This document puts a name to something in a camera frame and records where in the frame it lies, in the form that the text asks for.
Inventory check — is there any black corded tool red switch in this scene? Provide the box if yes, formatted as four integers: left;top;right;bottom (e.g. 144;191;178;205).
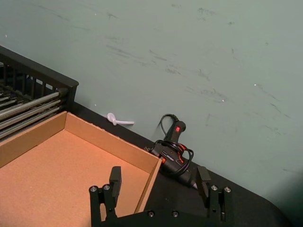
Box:
143;113;198;190

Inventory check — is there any shallow brown cardboard tray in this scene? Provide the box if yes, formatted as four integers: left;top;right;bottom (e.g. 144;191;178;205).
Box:
0;111;163;227

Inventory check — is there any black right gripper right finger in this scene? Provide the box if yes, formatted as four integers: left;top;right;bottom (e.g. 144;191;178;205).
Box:
196;166;234;223

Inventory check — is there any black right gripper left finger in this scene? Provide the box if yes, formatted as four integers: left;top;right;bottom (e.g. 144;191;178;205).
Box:
89;166;122;223

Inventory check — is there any black rack with steel bars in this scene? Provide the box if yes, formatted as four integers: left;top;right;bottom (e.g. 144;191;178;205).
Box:
0;45;80;142

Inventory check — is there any small white plastic piece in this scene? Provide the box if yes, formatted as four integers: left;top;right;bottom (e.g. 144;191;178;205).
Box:
106;112;135;127

